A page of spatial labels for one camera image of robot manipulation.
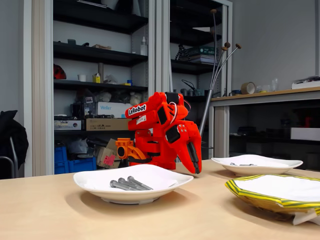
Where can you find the small yellow carton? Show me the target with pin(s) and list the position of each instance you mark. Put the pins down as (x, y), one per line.
(96, 78)

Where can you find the stack of books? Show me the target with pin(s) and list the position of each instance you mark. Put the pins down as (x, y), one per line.
(203, 59)

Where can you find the grey metal chair frame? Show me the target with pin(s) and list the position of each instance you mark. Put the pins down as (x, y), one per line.
(15, 160)

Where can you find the long brown cardboard box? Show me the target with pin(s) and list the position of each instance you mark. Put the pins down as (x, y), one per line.
(110, 124)

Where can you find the white square ceramic plate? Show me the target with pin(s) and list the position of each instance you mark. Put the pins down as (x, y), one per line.
(225, 163)
(130, 197)

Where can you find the brown cardboard tube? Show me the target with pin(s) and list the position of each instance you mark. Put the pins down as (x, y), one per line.
(100, 68)

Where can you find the crumpled white plastic bag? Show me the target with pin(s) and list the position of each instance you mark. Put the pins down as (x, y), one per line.
(103, 97)

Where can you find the white paper cup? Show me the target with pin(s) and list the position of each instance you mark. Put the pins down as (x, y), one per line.
(82, 78)

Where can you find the orange printed plastic part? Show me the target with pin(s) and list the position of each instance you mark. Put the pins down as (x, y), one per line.
(125, 143)

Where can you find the small red printed object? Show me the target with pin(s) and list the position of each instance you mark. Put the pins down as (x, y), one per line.
(308, 122)

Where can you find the translucent plastic bag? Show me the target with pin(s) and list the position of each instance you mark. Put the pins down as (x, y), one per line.
(77, 146)

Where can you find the white tray with parts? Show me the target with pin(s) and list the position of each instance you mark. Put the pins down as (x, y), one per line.
(305, 85)

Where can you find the yellow black striped paper dish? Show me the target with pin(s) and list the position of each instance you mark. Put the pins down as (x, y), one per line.
(252, 196)

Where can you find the white plastic bottle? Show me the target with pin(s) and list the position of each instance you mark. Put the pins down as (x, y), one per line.
(143, 48)

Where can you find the small blue plastic crate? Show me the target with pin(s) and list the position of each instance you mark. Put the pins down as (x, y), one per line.
(61, 168)
(60, 154)

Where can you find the clear plastic container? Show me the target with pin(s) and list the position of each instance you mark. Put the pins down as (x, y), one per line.
(265, 88)

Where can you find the red black helmet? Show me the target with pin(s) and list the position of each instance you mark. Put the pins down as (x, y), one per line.
(60, 73)

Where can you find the small dark box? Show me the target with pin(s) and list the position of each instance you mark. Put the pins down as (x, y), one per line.
(71, 42)

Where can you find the cardboard box with pink label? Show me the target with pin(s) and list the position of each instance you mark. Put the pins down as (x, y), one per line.
(102, 155)

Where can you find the red gripper black motor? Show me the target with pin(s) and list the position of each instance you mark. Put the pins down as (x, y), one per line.
(188, 137)

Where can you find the flat wooden piece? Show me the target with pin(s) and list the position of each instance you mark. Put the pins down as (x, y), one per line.
(101, 47)

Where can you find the black flexible tripod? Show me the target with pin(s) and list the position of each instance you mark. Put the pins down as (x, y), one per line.
(181, 51)

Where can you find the grey metal shelf cabinet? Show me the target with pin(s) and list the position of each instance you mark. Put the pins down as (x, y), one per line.
(42, 100)
(228, 25)

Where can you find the black jacket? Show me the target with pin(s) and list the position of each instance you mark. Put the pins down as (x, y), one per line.
(7, 125)

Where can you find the low cabinet with wooden top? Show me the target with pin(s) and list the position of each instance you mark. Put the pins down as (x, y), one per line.
(300, 96)

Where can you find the grey cylindrical cups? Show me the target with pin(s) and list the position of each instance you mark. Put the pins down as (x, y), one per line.
(186, 92)

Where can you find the black electronic equipment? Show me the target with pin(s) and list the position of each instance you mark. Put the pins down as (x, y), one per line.
(80, 110)

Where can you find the coat stand with wooden knobs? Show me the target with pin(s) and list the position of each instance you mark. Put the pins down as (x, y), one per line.
(207, 105)

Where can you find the dark green box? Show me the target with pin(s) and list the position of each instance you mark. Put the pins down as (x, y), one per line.
(207, 50)

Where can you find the red robot arm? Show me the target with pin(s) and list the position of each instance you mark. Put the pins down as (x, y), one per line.
(155, 105)

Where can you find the wide blue plastic crate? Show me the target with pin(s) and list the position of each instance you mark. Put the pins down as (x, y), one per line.
(82, 165)

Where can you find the small blue box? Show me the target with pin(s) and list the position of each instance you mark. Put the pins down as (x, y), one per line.
(129, 82)

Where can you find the blue tape roll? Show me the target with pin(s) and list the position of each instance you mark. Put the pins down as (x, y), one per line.
(236, 92)

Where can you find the clear drinking glass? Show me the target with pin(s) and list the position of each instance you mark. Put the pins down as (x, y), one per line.
(275, 85)

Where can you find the flat white printed box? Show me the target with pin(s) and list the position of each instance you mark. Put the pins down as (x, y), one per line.
(67, 125)

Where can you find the brown packing tape roll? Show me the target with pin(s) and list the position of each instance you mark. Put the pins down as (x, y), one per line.
(243, 88)

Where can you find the crumpled clear packaging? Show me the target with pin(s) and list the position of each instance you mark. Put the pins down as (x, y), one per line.
(110, 79)

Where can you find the white Weller box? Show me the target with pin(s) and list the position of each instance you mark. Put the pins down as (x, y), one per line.
(115, 108)

